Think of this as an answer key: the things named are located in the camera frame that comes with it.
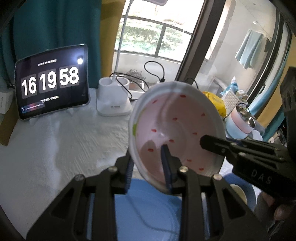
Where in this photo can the pink steel-lined bowl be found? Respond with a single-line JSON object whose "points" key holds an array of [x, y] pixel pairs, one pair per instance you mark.
{"points": [[243, 119]]}

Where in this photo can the hanging light blue towel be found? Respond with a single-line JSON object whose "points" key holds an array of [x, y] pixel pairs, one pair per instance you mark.
{"points": [[250, 48]]}

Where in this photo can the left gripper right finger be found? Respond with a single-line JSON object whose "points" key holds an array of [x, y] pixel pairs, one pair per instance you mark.
{"points": [[211, 209]]}

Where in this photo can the yellow snack bag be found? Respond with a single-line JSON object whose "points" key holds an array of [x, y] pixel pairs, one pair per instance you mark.
{"points": [[217, 102]]}

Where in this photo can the white toothbrush holder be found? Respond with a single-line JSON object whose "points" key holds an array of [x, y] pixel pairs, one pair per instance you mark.
{"points": [[112, 97]]}

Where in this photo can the light blue bowl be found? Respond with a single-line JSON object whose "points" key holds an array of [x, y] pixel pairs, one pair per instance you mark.
{"points": [[239, 129]]}

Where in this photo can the cream white bowl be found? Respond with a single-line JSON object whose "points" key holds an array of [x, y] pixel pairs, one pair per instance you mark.
{"points": [[239, 192]]}

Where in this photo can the tablet clock display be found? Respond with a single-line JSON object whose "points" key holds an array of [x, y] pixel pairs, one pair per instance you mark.
{"points": [[52, 80]]}

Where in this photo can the cardboard box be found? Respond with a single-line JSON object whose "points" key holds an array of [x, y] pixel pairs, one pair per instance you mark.
{"points": [[7, 125]]}

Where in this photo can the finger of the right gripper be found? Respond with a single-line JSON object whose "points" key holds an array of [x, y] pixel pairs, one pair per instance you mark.
{"points": [[258, 152]]}

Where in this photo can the teal curtain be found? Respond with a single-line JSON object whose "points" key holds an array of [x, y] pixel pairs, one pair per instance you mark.
{"points": [[38, 26]]}

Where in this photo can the light blue plate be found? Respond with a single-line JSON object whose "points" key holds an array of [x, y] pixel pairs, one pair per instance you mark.
{"points": [[144, 213]]}

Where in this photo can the pink strawberry bowl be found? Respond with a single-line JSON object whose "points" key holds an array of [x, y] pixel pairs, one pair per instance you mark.
{"points": [[177, 115]]}

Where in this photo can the white textured table cloth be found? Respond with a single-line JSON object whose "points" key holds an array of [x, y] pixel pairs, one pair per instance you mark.
{"points": [[42, 157]]}

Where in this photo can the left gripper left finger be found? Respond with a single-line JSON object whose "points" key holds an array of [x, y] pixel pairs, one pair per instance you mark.
{"points": [[85, 208]]}

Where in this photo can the white basket with items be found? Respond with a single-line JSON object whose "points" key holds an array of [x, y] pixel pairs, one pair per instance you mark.
{"points": [[231, 101]]}

